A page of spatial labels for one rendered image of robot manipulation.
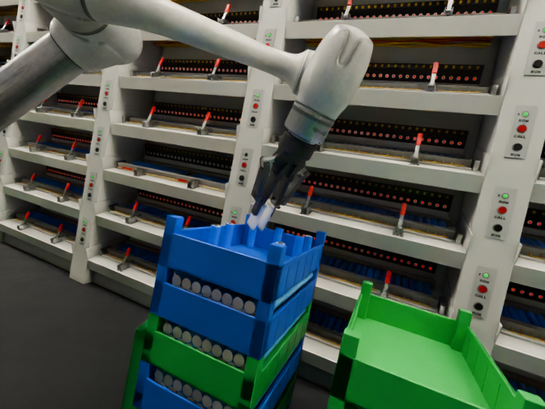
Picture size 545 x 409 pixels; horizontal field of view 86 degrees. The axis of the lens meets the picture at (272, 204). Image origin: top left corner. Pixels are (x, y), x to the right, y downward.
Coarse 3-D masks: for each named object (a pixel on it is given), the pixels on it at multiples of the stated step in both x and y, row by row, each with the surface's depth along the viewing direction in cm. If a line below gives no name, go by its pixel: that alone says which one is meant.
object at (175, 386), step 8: (160, 376) 48; (168, 376) 47; (160, 384) 48; (168, 384) 47; (176, 384) 46; (184, 384) 47; (176, 392) 47; (184, 392) 46; (192, 392) 45; (200, 392) 45; (264, 392) 49; (192, 400) 45; (200, 400) 45; (208, 400) 44; (216, 400) 44; (208, 408) 44; (216, 408) 44; (224, 408) 43; (232, 408) 43
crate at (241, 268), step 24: (168, 216) 46; (168, 240) 46; (192, 240) 45; (240, 240) 72; (264, 240) 72; (288, 240) 70; (312, 240) 68; (168, 264) 46; (192, 264) 45; (216, 264) 43; (240, 264) 42; (264, 264) 40; (288, 264) 43; (312, 264) 60; (240, 288) 41; (264, 288) 40; (288, 288) 46
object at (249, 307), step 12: (180, 276) 47; (192, 276) 48; (312, 276) 66; (192, 288) 46; (204, 288) 45; (216, 288) 46; (216, 300) 44; (228, 300) 43; (240, 300) 43; (252, 300) 43; (276, 300) 45; (252, 312) 42
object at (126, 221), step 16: (144, 192) 135; (96, 208) 122; (112, 208) 127; (128, 208) 126; (144, 208) 129; (160, 208) 129; (176, 208) 128; (192, 208) 125; (208, 208) 121; (112, 224) 119; (128, 224) 116; (144, 224) 118; (160, 224) 119; (192, 224) 116; (208, 224) 118; (144, 240) 113; (160, 240) 110
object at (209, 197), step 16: (112, 160) 125; (128, 160) 132; (160, 160) 132; (112, 176) 120; (128, 176) 116; (144, 176) 116; (160, 192) 111; (176, 192) 107; (192, 192) 104; (208, 192) 102; (224, 192) 104
